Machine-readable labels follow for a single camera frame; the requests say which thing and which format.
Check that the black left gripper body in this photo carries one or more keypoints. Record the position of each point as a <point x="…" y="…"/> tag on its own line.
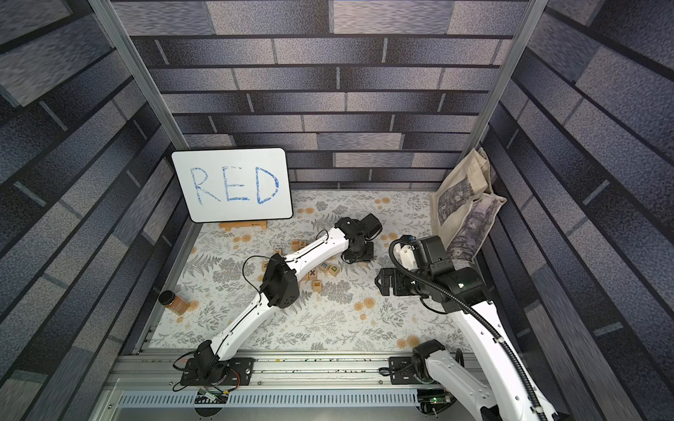
<point x="364" y="253"/>

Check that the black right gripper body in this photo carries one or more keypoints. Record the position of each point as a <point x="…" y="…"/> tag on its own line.
<point x="388" y="281"/>

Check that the wooden block green D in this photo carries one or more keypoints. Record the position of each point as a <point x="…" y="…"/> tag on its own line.
<point x="334" y="270"/>

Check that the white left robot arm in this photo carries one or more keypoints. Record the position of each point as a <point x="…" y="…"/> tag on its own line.
<point x="209" y="364"/>

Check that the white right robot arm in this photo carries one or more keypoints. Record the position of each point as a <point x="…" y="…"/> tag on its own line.
<point x="421" y="267"/>

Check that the whiteboard with RED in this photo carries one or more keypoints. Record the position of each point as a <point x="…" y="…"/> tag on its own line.
<point x="235" y="185"/>

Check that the cream Monet tote bag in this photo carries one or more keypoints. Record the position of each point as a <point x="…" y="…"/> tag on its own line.
<point x="465" y="207"/>

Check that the wooden whiteboard stand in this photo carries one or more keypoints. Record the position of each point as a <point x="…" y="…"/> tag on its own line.
<point x="229" y="226"/>

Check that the brown spice jar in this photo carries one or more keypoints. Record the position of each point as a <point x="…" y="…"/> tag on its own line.
<point x="173" y="302"/>

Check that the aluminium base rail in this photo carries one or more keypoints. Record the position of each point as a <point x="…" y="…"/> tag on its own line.
<point x="278" y="386"/>

